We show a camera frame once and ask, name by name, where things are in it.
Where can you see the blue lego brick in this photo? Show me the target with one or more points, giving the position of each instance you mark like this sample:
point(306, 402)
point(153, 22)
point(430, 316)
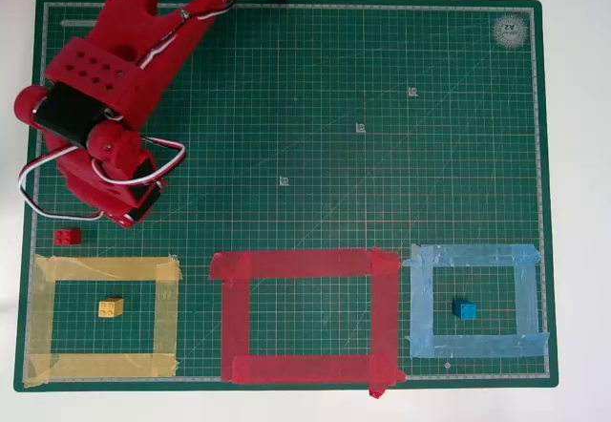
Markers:
point(465, 310)

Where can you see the yellow lego brick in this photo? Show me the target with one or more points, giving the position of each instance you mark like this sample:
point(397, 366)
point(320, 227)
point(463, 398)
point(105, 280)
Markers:
point(110, 308)

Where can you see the red lego brick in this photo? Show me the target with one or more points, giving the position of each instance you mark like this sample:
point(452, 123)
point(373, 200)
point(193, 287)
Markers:
point(67, 237)

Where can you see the green cutting mat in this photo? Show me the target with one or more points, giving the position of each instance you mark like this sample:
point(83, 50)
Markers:
point(310, 131)

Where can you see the yellow tape square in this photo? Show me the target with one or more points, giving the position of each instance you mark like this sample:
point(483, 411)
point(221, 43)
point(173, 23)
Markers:
point(110, 269)

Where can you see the red tape square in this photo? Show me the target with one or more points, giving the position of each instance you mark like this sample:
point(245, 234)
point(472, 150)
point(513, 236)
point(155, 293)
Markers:
point(310, 263)

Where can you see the red robot arm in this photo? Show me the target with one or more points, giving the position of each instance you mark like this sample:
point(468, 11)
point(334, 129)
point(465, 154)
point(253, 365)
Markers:
point(119, 16)

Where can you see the blue tape square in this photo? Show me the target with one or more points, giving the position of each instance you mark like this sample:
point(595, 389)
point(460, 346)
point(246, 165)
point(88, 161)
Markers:
point(477, 255)

